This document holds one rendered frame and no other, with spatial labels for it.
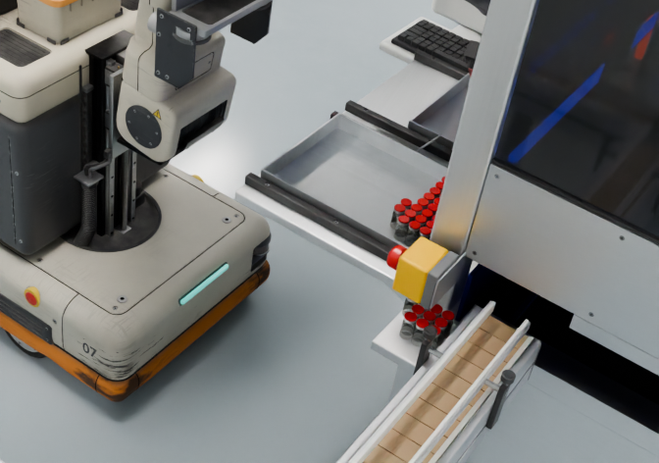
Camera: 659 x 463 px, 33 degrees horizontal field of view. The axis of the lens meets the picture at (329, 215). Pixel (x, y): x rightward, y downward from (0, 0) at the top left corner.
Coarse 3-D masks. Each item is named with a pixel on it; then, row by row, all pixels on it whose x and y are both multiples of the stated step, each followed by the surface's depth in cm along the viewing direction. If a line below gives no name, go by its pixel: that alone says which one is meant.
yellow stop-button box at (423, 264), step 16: (400, 256) 172; (416, 256) 172; (432, 256) 173; (448, 256) 174; (400, 272) 173; (416, 272) 171; (432, 272) 170; (400, 288) 175; (416, 288) 173; (432, 288) 171
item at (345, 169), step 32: (320, 128) 216; (352, 128) 220; (288, 160) 211; (320, 160) 214; (352, 160) 215; (384, 160) 216; (416, 160) 215; (320, 192) 206; (352, 192) 207; (384, 192) 208; (416, 192) 210; (352, 224) 197; (384, 224) 201
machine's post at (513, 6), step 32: (512, 0) 149; (512, 32) 152; (480, 64) 157; (512, 64) 154; (480, 96) 160; (480, 128) 163; (480, 160) 165; (448, 192) 172; (480, 192) 169; (448, 224) 175
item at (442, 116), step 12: (456, 84) 236; (468, 84) 242; (444, 96) 233; (456, 96) 238; (432, 108) 230; (444, 108) 234; (456, 108) 234; (420, 120) 227; (432, 120) 230; (444, 120) 230; (456, 120) 231; (420, 132) 222; (432, 132) 220; (444, 132) 227; (456, 132) 227; (444, 144) 220
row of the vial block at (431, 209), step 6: (438, 198) 202; (432, 204) 200; (426, 210) 199; (432, 210) 199; (420, 216) 197; (426, 216) 197; (414, 222) 195; (420, 222) 196; (426, 222) 198; (408, 228) 196; (414, 228) 194; (420, 228) 197; (408, 234) 196; (414, 234) 195; (408, 240) 196; (414, 240) 196
